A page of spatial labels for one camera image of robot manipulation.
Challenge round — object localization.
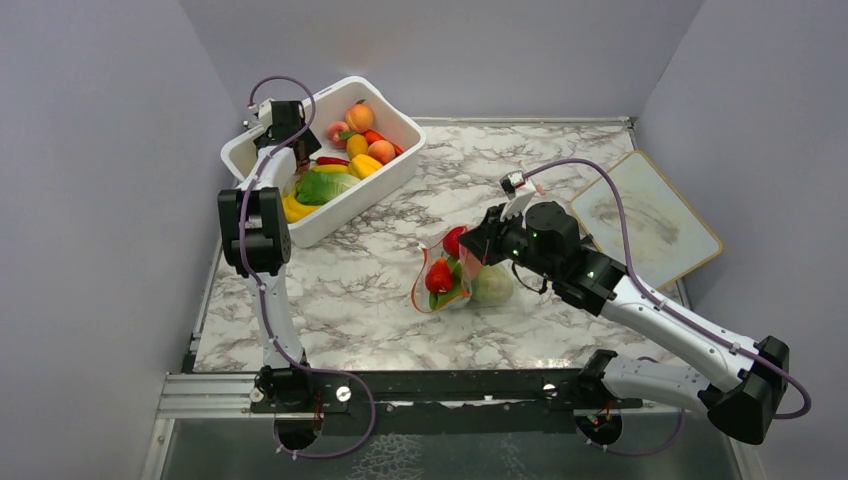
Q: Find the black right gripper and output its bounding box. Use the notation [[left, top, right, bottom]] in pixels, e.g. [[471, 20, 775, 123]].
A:
[[458, 203, 559, 282]]

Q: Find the red apple toy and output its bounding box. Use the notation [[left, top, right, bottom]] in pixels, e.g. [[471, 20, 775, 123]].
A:
[[442, 226, 467, 259]]

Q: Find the clear zip bag orange zipper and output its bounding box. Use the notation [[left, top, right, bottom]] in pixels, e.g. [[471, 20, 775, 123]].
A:
[[410, 225, 515, 314]]

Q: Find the green cabbage toy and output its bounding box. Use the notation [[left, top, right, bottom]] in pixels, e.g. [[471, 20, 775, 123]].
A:
[[471, 266, 515, 307]]

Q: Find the green leafy vegetable toy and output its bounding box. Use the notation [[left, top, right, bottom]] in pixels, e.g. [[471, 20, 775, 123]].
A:
[[425, 256, 464, 311]]

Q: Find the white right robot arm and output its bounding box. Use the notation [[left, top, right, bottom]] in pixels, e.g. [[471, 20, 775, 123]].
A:
[[459, 202, 790, 445]]

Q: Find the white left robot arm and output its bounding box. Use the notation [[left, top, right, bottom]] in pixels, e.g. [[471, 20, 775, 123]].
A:
[[217, 100, 316, 412]]

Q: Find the red chili pepper toy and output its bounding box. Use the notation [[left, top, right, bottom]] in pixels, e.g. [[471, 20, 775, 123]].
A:
[[316, 156, 349, 166]]

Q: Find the pink peach toy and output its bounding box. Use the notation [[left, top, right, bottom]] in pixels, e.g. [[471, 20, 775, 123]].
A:
[[325, 121, 350, 149]]

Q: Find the light green lettuce toy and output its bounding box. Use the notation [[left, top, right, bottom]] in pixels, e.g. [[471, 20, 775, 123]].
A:
[[295, 170, 360, 206]]

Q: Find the small yellow mango toy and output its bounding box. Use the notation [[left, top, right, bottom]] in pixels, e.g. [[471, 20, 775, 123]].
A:
[[345, 133, 369, 159]]

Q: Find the yellow bell pepper toy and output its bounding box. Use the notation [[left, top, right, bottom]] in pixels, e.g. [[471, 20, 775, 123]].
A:
[[348, 154, 383, 180]]

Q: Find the peach toy at back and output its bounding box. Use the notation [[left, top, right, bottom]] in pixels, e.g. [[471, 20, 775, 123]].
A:
[[345, 100, 375, 134]]

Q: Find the curved yellow banana toy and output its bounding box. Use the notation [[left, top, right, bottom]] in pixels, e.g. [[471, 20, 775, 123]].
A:
[[281, 194, 321, 224]]

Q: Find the peach toy right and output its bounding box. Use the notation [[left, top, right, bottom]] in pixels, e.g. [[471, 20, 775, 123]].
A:
[[367, 140, 397, 165]]

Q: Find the white plastic bin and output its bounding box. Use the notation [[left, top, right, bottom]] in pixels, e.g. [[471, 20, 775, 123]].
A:
[[220, 76, 426, 248]]

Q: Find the wood framed white board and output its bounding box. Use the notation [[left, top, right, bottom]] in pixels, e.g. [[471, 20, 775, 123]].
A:
[[570, 151, 723, 288]]

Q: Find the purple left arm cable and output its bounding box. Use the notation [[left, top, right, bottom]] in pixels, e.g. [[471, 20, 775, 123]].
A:
[[237, 74, 378, 461]]

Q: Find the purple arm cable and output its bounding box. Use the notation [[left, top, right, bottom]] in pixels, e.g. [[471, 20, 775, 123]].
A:
[[523, 157, 813, 421], [237, 74, 378, 461]]

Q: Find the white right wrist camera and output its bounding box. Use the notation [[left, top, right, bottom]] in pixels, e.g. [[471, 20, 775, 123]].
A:
[[500, 170, 538, 221]]

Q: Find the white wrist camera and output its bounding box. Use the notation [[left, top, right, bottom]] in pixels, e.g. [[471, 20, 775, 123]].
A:
[[243, 97, 274, 130], [500, 170, 538, 221]]

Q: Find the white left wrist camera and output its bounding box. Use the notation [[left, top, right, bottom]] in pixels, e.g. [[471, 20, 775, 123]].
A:
[[243, 97, 274, 130]]

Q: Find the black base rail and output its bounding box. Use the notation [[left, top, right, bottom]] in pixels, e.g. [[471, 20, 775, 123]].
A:
[[249, 367, 642, 437]]

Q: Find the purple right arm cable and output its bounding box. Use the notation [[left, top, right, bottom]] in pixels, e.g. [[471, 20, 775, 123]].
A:
[[523, 157, 813, 421]]

